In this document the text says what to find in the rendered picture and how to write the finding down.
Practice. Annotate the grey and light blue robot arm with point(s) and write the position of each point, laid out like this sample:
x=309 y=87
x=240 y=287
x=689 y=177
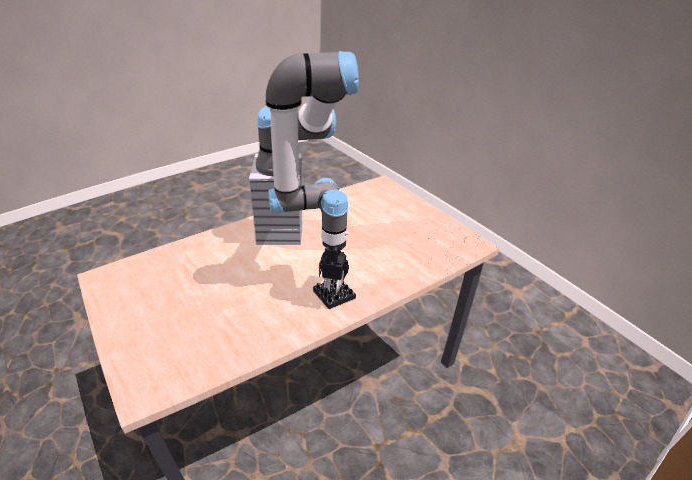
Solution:
x=331 y=76

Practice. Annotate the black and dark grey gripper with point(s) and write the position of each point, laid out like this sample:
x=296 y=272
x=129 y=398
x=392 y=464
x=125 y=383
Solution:
x=332 y=266

